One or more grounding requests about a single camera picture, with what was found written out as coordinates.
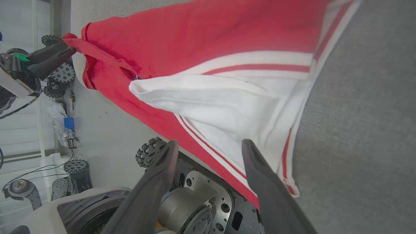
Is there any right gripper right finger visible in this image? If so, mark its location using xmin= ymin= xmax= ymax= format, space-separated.
xmin=242 ymin=139 xmax=319 ymax=234

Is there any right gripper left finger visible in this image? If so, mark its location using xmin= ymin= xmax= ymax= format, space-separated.
xmin=101 ymin=140 xmax=179 ymax=234

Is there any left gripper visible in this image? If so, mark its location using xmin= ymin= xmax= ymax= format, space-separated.
xmin=0 ymin=41 xmax=77 ymax=99

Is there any red white printed shirt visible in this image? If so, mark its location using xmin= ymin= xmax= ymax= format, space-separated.
xmin=62 ymin=0 xmax=363 ymax=210

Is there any clear plastic bag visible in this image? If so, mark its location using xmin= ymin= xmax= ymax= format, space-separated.
xmin=47 ymin=104 xmax=70 ymax=148

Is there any white foam block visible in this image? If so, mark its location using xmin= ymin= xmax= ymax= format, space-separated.
xmin=41 ymin=153 xmax=70 ymax=189

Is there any grey robot joint actuator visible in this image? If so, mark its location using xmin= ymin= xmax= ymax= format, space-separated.
xmin=3 ymin=179 xmax=43 ymax=211

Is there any white metal rack frame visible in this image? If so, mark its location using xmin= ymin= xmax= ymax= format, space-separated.
xmin=32 ymin=0 xmax=46 ymax=160

